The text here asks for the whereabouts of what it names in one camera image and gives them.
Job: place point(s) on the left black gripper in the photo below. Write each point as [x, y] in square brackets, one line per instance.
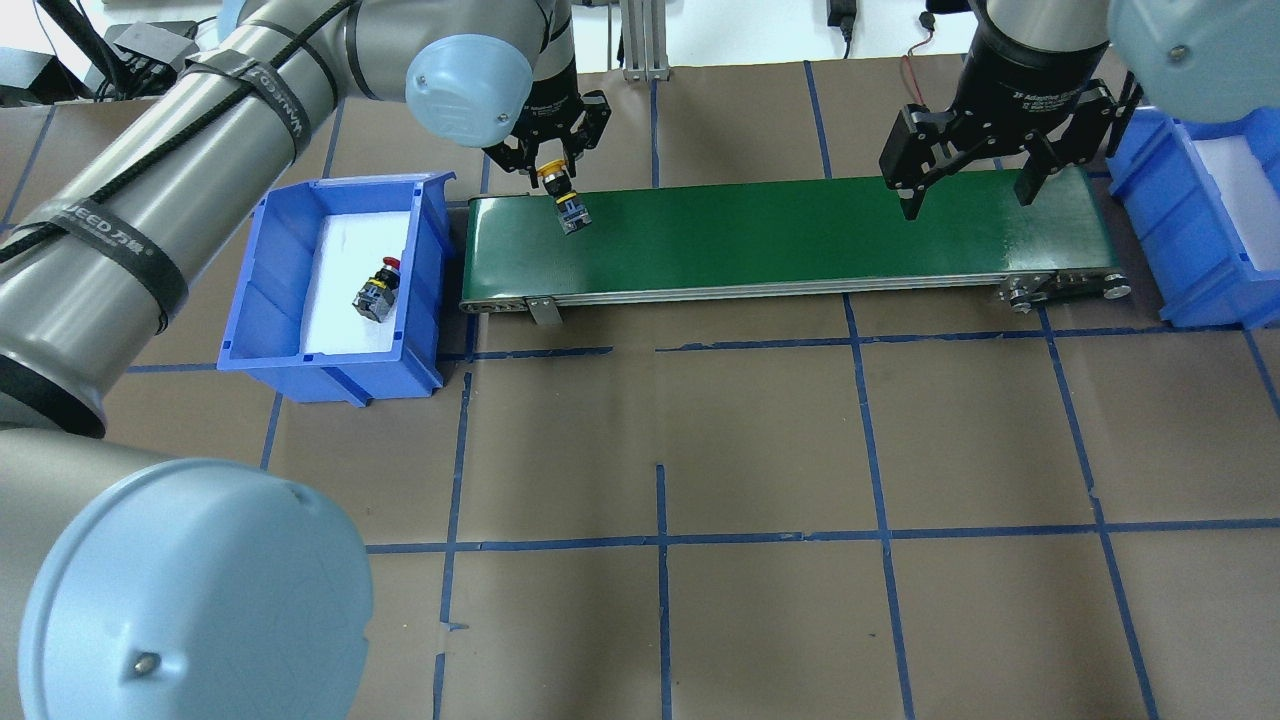
[552, 100]

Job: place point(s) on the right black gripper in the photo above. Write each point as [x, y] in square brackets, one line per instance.
[1020, 82]

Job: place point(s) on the yellow push button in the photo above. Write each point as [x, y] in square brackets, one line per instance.
[571, 211]

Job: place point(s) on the red push button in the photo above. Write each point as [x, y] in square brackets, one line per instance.
[378, 294]

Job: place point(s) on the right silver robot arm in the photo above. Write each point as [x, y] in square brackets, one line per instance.
[1055, 81]

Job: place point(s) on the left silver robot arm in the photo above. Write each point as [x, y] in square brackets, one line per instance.
[146, 586]

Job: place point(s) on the green conveyor belt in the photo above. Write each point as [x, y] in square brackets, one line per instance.
[792, 238]

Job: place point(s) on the black power adapter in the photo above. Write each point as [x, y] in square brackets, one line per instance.
[843, 16]

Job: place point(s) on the blue target bin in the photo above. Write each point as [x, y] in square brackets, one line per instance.
[1191, 247]

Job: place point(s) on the white foam pad source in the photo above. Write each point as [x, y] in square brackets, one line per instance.
[349, 250]

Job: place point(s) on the white foam pad target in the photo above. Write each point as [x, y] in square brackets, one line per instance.
[1247, 195]

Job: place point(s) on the blue source bin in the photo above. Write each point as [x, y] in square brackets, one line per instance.
[262, 338]

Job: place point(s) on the aluminium frame post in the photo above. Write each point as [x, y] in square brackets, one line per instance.
[644, 41]

